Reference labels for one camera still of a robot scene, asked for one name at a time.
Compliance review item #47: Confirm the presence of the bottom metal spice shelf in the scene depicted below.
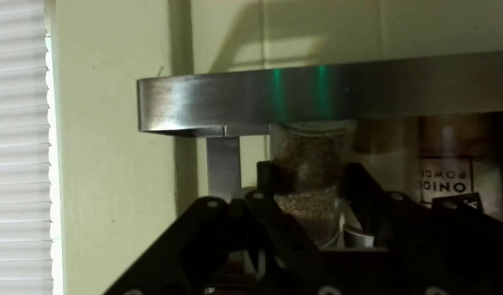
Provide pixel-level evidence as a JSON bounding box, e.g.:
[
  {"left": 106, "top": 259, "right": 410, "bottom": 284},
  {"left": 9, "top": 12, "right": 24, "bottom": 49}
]
[{"left": 137, "top": 49, "right": 503, "bottom": 203}]

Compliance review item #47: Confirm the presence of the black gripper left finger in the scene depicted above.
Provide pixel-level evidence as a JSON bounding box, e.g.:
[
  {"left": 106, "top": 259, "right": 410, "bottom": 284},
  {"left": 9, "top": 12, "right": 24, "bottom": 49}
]
[{"left": 104, "top": 184, "right": 317, "bottom": 295}]

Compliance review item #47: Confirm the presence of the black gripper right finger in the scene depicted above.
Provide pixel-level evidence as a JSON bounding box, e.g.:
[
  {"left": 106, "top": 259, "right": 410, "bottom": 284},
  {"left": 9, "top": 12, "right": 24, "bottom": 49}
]
[{"left": 342, "top": 162, "right": 503, "bottom": 295}]

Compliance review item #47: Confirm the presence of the white window blind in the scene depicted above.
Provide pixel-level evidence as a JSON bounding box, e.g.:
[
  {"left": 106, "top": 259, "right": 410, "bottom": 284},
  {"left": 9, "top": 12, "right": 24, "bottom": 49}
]
[{"left": 0, "top": 0, "right": 53, "bottom": 295}]

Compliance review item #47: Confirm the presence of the onion powder jar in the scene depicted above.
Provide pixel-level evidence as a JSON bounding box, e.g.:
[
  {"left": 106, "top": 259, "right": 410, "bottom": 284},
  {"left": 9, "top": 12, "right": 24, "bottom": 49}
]
[{"left": 419, "top": 115, "right": 503, "bottom": 215}]

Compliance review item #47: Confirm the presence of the glass pepper shaker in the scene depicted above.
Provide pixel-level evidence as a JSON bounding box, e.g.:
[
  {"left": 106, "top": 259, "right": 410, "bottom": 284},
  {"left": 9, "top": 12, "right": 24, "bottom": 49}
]
[{"left": 271, "top": 122, "right": 358, "bottom": 248}]

